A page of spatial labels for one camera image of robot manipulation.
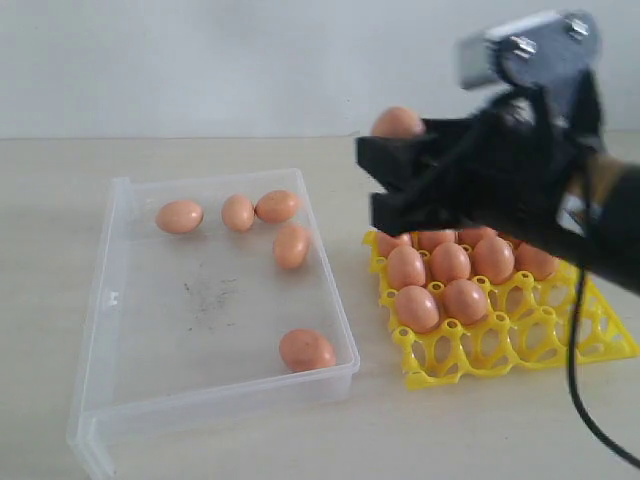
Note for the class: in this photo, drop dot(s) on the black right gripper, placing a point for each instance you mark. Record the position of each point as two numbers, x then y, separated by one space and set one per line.
524 167

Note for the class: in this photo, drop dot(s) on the brown egg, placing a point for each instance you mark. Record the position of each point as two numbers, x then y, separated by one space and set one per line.
540 264
277 206
291 245
472 236
305 349
492 257
237 213
179 217
405 267
398 122
465 301
429 240
417 309
386 244
449 262

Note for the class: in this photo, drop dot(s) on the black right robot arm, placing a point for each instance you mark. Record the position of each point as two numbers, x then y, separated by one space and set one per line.
611 247

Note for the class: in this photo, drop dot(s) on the yellow plastic egg tray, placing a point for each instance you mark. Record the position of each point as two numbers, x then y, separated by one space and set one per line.
527 327

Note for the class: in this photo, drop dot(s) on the clear plastic storage box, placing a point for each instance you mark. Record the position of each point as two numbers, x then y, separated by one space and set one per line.
183 330

